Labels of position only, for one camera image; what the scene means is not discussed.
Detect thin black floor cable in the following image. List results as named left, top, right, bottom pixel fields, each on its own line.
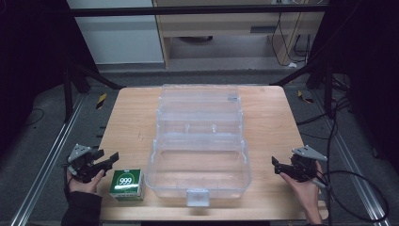
left=24, top=107, right=46, bottom=127

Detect black horizontal frame bar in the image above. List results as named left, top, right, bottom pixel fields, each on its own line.
left=67, top=4, right=329, bottom=18

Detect black curtain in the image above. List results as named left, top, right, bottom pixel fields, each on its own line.
left=309, top=0, right=399, bottom=175
left=0, top=0, right=99, bottom=158

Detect person's right hand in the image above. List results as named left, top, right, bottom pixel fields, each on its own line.
left=279, top=160, right=325, bottom=218

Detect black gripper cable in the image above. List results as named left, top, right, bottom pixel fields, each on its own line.
left=311, top=169, right=391, bottom=224

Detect thick black floor cable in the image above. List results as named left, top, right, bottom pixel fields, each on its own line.
left=295, top=95, right=352, bottom=226

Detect white cabinet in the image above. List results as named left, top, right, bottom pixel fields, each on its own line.
left=66, top=0, right=165, bottom=66

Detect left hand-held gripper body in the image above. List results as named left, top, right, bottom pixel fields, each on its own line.
left=66, top=143, right=105, bottom=185

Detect green medicine box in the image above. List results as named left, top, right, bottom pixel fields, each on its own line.
left=108, top=168, right=146, bottom=202

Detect light wooden desk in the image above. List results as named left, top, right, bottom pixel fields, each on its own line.
left=152, top=0, right=325, bottom=69

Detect black hanging desk cables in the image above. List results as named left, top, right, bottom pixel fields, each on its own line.
left=270, top=11, right=311, bottom=68

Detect clear plastic storage box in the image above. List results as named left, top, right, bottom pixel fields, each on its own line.
left=144, top=83, right=253, bottom=208

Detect aluminium floor rail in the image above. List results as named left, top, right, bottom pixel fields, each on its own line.
left=312, top=89, right=392, bottom=226
left=9, top=93, right=87, bottom=226

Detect yellow black floor tape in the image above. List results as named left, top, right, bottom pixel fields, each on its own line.
left=95, top=92, right=108, bottom=110
left=296, top=89, right=315, bottom=105

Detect black metal stand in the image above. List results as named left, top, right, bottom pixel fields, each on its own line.
left=270, top=58, right=336, bottom=119
left=61, top=59, right=126, bottom=122

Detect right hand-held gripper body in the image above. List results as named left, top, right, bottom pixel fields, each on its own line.
left=289, top=144, right=328, bottom=184

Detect person's left hand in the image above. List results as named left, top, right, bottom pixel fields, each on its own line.
left=66, top=169, right=106, bottom=195

